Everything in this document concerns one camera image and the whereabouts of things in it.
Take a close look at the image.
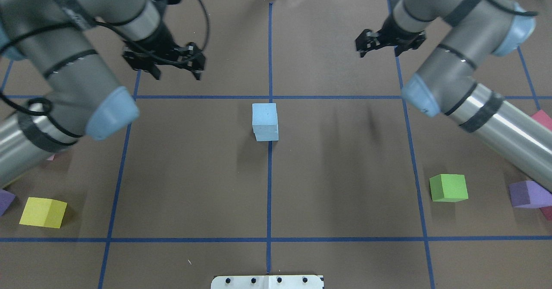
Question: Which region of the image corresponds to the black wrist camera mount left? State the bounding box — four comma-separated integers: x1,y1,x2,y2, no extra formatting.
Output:
122,45,181,80

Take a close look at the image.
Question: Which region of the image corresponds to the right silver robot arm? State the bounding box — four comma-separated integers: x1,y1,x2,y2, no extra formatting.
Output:
355,0,552,191

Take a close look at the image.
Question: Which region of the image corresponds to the purple foam block right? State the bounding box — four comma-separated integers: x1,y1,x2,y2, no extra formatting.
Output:
508,181,552,209

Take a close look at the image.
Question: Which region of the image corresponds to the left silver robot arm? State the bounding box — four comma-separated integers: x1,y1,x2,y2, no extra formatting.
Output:
1,0,210,187

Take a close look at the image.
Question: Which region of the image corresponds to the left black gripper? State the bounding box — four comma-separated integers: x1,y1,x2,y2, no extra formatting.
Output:
135,22,206,81

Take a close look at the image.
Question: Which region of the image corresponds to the light blue foam block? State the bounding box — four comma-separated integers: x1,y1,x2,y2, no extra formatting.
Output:
252,103,278,134
254,125,279,141

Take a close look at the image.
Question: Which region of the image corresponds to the yellow foam block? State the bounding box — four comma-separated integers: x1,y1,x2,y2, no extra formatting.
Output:
19,197,68,229

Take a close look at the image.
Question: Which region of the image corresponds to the magenta foam block upper right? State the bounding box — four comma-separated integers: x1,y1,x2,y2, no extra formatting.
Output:
531,110,552,131

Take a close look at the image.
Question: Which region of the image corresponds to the white pedestal base plate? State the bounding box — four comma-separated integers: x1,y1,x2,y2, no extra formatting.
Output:
210,275,325,289

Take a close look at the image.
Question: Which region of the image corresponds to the magenta foam block lower right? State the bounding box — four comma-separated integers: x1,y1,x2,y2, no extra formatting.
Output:
540,206,552,221

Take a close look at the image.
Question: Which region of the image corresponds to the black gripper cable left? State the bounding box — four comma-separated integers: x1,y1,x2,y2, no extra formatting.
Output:
95,0,211,63

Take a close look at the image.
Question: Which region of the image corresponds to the magenta foam block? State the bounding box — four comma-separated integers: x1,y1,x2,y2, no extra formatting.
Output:
540,206,552,221
531,110,552,131

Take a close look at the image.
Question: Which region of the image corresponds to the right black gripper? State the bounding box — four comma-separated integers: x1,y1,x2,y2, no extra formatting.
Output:
355,15,427,58

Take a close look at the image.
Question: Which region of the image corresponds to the purple foam block left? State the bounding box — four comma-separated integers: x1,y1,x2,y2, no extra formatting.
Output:
0,189,16,216

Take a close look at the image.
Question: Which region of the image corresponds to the green foam block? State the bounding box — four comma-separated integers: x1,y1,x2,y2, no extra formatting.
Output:
429,174,469,202

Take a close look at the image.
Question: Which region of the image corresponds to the purple foam block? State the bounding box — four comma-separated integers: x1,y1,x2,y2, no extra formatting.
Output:
508,181,552,209
0,189,16,216

